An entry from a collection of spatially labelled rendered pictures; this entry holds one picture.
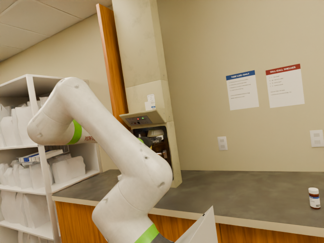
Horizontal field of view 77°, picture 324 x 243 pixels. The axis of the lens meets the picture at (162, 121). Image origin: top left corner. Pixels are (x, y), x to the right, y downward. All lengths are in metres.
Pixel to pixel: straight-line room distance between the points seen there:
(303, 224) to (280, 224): 0.09
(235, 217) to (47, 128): 0.90
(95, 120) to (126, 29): 1.10
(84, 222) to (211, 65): 1.58
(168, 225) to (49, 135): 0.85
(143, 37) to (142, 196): 1.20
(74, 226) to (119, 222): 1.31
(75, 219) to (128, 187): 1.32
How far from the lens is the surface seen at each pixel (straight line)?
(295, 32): 1.75
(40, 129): 0.81
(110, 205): 0.64
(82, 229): 1.88
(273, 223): 1.11
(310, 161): 1.76
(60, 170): 2.36
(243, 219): 1.12
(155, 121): 1.42
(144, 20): 1.60
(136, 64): 1.57
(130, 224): 0.64
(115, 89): 1.61
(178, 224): 1.29
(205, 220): 0.63
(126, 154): 0.60
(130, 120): 1.50
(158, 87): 1.45
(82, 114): 0.70
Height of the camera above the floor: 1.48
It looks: 2 degrees down
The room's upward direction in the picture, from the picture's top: 8 degrees counter-clockwise
